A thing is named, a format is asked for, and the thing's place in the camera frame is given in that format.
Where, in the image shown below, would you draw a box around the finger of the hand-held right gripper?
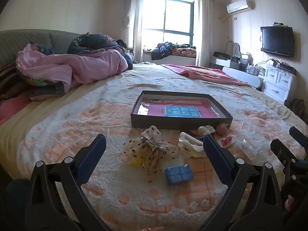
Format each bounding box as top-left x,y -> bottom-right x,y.
289,126 -> 308,147
270,139 -> 301,165

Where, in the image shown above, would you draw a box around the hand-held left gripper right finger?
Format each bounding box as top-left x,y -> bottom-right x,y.
200,134 -> 285,231

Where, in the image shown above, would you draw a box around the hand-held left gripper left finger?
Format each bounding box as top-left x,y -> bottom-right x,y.
25,133 -> 113,231

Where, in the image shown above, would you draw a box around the red cherry earrings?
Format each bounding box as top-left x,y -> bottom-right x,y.
217,135 -> 258,161

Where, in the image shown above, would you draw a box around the white hair claw clip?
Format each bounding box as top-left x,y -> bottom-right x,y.
178,132 -> 208,159

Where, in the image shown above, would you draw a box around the small blue box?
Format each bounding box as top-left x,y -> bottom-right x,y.
165,164 -> 194,186

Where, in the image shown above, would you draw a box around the dark shallow tray box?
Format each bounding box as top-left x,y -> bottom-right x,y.
131,90 -> 234,130

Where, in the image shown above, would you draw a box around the polka dot hair bow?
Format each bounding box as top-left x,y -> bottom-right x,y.
123,125 -> 180,184

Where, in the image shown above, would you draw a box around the person's right hand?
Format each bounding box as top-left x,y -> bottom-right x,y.
285,195 -> 297,212

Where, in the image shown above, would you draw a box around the brown bag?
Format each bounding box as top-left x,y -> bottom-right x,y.
286,98 -> 306,117

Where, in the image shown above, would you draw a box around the pink book with blue label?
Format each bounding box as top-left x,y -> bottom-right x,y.
147,101 -> 220,118

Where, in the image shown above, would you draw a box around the white drawer cabinet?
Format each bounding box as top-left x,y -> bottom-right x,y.
262,66 -> 295,103

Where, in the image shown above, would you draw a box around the white bed footboard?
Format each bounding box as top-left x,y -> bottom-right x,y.
222,67 -> 263,90

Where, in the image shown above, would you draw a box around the pink and red blanket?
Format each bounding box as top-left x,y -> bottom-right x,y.
161,64 -> 252,86

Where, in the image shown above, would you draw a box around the pink quilt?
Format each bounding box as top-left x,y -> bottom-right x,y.
16,43 -> 129,94

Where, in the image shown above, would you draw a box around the cluttered white desk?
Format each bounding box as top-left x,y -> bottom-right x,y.
210,51 -> 255,73

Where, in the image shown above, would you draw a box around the striped dark cloth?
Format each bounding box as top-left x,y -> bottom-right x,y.
0,61 -> 30,101

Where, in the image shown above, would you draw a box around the dark floral quilt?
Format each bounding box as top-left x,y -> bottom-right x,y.
67,34 -> 134,70

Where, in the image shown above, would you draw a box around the pile of clothes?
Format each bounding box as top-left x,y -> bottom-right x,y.
151,42 -> 197,60

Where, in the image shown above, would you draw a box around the sheer white curtain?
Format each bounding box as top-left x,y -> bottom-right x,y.
124,0 -> 146,63
194,0 -> 214,66

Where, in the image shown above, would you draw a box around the grey padded headboard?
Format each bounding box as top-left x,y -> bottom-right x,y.
0,29 -> 82,65

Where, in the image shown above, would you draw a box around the white air conditioner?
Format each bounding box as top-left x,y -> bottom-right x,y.
226,0 -> 255,14

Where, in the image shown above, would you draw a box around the window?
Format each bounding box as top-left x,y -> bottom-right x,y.
141,0 -> 196,47

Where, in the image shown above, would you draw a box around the pink plush hair tie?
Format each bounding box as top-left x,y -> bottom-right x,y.
216,122 -> 231,135

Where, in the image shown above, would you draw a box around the black wall television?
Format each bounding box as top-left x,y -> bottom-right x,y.
260,26 -> 295,58

